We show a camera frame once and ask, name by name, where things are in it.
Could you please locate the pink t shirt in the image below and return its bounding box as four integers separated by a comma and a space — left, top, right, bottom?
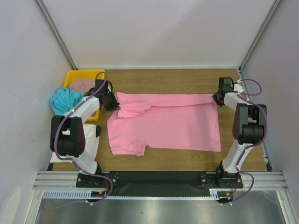
107, 92, 221, 156

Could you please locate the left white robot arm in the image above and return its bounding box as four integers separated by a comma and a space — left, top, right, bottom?
50, 79, 119, 187

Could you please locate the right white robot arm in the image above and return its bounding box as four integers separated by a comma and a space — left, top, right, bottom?
213, 77, 269, 188

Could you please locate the dark green folded shirt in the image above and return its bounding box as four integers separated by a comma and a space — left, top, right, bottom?
95, 125, 102, 138

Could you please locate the mauve t shirt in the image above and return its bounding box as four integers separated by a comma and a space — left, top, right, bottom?
70, 78, 95, 94

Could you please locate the yellow plastic bin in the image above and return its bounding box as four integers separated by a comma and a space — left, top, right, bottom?
54, 69, 106, 122

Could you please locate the turquoise t shirt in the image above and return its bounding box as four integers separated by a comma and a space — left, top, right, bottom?
50, 87, 84, 115

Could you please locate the folded white t shirt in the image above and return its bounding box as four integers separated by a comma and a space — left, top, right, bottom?
50, 124, 100, 163

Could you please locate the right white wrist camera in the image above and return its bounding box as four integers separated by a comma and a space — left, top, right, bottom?
233, 80, 244, 93

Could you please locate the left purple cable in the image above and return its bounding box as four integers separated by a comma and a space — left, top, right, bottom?
52, 71, 115, 209

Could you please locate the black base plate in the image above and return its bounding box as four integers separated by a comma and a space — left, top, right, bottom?
77, 170, 245, 197

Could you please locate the grey slotted cable duct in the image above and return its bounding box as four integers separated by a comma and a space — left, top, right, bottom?
43, 189, 232, 201

